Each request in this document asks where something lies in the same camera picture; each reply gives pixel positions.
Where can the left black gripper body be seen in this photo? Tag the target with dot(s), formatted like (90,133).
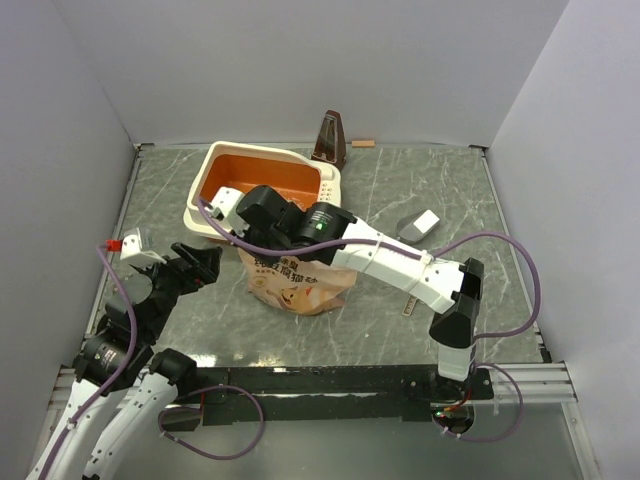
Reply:
(171,280)

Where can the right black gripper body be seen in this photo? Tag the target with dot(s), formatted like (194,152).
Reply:
(270,241)

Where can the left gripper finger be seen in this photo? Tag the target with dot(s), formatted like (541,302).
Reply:
(185,252)
(206,262)

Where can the peach cat litter bag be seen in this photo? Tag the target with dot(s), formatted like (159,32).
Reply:
(299,287)

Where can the silver metal scoop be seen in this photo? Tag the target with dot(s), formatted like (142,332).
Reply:
(414,228)

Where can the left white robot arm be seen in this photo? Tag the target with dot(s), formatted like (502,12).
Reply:
(120,384)

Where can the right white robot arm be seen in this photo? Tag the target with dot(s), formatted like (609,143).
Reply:
(337,238)

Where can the brown wooden metronome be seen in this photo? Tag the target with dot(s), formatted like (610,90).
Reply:
(330,145)

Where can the small wooden block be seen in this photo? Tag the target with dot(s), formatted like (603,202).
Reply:
(363,144)

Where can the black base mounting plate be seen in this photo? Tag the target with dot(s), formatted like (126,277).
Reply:
(405,392)

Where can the wooden ruler with crown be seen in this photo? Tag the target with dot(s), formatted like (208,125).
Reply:
(409,306)

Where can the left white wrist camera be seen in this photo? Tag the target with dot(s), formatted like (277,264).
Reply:
(137,249)

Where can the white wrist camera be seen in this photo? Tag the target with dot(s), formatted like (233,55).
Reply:
(137,249)
(223,208)

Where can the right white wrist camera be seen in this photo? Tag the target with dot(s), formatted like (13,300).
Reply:
(223,208)

